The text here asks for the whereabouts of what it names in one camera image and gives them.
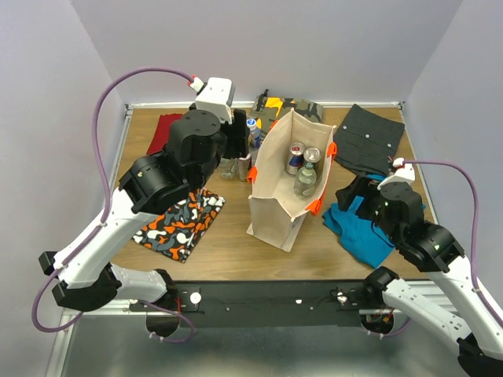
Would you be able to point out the green cap glass bottle front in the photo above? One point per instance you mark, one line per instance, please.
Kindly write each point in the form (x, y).
(228, 168)

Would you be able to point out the camouflage yellow green shorts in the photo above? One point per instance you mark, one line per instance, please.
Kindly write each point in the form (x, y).
(267, 110)

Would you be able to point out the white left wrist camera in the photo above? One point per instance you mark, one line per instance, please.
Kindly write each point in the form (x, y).
(217, 98)

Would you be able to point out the dark grey buttoned garment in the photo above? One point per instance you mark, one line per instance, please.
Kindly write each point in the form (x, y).
(366, 142)

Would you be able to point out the folded red shirt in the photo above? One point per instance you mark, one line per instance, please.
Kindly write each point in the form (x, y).
(162, 132)

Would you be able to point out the red tab can back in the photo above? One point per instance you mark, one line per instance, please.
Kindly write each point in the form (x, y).
(295, 158)

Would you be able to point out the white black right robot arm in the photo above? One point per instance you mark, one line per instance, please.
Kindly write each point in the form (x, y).
(473, 332)

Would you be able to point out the orange black patterned shorts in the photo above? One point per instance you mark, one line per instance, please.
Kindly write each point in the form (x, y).
(176, 233)

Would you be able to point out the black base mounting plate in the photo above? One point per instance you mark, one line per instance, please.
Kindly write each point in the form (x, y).
(270, 303)

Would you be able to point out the teal blue shirt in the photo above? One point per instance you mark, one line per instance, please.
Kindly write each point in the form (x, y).
(361, 238)

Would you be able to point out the Pocari Sweat bottle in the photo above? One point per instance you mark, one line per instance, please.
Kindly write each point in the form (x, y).
(254, 134)

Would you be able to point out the red tab can front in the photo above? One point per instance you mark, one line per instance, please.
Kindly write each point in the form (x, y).
(243, 166)

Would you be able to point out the red tab can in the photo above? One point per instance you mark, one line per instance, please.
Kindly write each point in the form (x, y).
(295, 158)
(243, 166)

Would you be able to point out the green cap glass bottle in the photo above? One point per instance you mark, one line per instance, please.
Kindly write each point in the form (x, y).
(305, 181)
(228, 168)

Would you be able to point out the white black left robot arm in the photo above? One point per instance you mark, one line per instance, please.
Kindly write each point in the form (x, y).
(87, 280)

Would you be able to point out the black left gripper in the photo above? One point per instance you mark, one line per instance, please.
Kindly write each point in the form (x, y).
(241, 145)

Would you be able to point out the green cap glass bottle back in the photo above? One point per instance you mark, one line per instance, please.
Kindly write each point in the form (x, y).
(305, 181)

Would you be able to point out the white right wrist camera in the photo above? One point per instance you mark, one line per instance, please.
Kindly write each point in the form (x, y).
(403, 172)

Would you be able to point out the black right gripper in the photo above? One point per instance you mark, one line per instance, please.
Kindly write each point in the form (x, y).
(359, 185)

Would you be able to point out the beige canvas tote bag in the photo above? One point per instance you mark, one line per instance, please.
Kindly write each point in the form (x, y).
(276, 212)

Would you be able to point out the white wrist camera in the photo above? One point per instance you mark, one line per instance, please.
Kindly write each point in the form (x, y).
(403, 172)
(217, 98)

